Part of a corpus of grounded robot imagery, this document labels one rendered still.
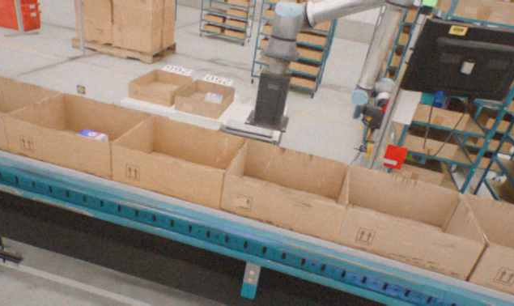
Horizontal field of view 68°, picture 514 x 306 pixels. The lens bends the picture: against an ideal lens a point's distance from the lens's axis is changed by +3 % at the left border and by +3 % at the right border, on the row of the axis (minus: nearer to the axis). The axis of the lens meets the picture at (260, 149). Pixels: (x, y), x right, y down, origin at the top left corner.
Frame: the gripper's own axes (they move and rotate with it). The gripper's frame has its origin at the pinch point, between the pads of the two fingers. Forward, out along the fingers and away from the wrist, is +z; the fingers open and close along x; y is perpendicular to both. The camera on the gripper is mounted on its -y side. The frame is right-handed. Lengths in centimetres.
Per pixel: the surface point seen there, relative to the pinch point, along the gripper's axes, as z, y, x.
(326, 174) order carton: 59, -38, 26
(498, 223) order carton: 61, -37, -36
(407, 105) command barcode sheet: -0.3, -21.3, -6.3
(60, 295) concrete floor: 120, 41, 137
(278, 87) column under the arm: -15, 2, 61
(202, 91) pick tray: -27, 38, 117
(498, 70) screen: -6, -47, -34
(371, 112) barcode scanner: 3.5, -15.4, 8.8
